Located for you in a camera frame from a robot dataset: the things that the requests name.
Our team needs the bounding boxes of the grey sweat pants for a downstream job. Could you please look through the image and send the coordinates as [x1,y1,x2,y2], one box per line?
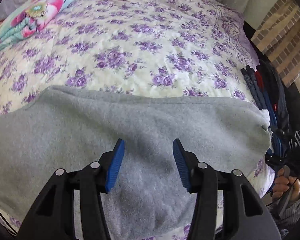
[0,86,270,239]

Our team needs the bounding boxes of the grey knit sleeve forearm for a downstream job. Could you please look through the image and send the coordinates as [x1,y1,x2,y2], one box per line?
[268,196,300,229]

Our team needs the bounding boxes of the person's right hand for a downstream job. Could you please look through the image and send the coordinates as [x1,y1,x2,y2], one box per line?
[272,168,300,202]

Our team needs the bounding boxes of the stack of dark folded clothes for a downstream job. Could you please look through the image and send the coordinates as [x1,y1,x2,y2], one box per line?
[240,59,300,173]

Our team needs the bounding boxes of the brick pattern curtain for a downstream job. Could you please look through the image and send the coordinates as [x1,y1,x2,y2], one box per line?
[252,0,300,87]

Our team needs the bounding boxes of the folded floral turquoise blanket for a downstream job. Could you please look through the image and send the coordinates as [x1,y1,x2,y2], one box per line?
[0,0,75,51]

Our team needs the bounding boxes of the purple floral bedspread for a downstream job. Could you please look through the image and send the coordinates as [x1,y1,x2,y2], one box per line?
[0,0,276,240]

